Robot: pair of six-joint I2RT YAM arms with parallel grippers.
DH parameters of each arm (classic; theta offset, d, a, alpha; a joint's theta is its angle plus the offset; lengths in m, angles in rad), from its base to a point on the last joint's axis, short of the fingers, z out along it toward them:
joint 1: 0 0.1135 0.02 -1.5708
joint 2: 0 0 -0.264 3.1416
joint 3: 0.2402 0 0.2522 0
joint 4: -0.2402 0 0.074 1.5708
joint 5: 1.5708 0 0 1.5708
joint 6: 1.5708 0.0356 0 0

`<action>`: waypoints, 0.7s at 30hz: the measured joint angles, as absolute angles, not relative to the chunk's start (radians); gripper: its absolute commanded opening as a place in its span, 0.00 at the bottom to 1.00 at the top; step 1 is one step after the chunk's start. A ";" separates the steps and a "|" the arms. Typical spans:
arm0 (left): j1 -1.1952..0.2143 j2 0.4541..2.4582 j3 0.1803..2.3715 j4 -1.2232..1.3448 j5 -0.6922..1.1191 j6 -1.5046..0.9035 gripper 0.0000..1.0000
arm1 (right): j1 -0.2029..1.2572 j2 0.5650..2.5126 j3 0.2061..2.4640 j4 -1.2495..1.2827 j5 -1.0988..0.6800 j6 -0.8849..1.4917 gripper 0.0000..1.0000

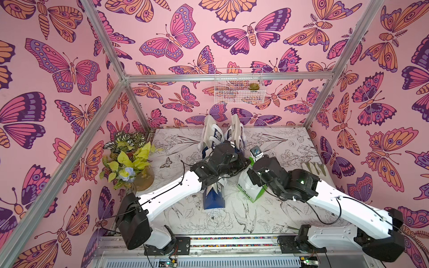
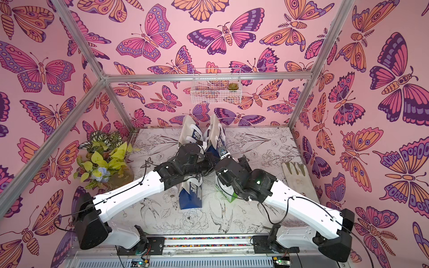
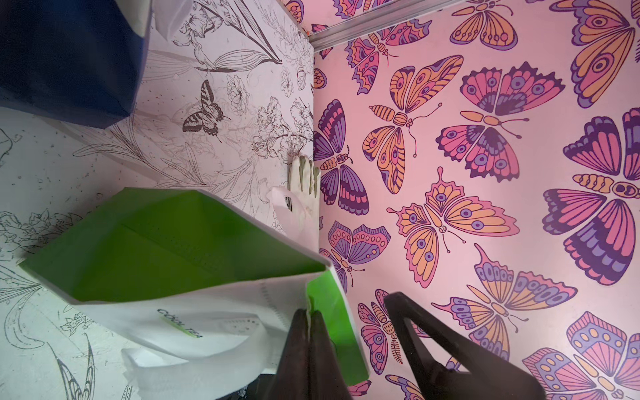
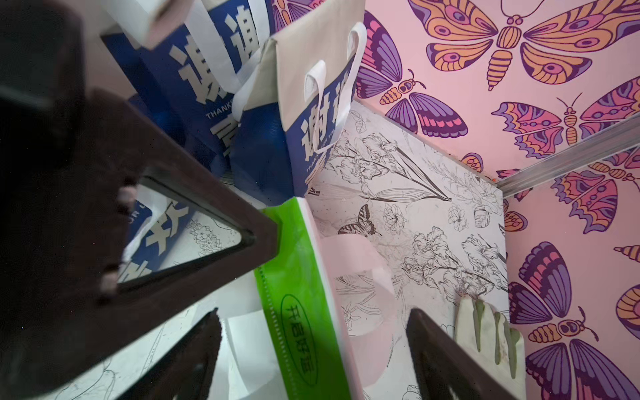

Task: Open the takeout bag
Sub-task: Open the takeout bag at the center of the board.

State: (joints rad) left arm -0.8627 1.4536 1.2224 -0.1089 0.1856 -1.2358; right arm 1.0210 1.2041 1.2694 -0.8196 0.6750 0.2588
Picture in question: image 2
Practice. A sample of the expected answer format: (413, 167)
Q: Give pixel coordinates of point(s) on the artificial potted plant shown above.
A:
(105, 163)

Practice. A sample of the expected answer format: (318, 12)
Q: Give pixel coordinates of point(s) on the green white takeout bag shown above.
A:
(229, 194)

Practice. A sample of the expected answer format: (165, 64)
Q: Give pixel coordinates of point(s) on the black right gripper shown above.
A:
(220, 161)

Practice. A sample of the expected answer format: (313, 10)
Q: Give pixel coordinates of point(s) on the beige gardening glove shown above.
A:
(298, 179)

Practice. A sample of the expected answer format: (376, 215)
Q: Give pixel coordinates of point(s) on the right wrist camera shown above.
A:
(223, 152)

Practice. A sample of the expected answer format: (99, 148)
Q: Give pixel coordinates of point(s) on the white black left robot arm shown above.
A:
(92, 218)

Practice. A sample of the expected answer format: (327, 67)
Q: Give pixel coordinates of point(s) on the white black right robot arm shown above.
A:
(329, 229)

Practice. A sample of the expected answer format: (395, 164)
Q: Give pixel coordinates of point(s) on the back right blue white bag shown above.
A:
(215, 136)

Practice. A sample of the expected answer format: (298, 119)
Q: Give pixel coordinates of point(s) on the blue white takeout bag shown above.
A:
(190, 193)

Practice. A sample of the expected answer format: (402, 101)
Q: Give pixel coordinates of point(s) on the small succulent in basket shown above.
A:
(233, 86)

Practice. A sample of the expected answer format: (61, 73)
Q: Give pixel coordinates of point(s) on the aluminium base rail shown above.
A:
(206, 251)

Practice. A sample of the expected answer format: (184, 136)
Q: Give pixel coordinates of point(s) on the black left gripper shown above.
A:
(210, 160)

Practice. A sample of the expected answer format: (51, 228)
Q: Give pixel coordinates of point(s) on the white wire basket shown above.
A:
(210, 85)

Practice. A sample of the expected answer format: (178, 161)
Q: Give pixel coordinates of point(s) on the back left blue white bag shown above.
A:
(191, 133)

